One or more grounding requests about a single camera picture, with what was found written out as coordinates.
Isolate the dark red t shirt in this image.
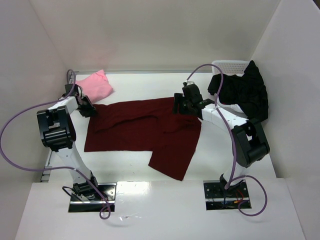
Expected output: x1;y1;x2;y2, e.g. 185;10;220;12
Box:
84;97;202;181

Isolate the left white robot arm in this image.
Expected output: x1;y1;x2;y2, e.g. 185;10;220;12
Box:
36;83;98;200

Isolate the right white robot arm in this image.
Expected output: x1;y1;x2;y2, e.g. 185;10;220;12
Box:
173;82;270;192

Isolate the pink folded t shirt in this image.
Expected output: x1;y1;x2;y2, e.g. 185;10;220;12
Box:
76;69;114;104

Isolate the white plastic basket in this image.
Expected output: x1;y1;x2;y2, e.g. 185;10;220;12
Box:
212;60;250;114

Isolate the black t shirt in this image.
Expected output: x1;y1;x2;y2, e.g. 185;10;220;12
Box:
208;60;269;122

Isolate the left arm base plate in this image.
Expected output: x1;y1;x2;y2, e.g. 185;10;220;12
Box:
62;183;117;213

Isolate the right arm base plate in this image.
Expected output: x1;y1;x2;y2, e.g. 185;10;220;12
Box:
203;180;252;211

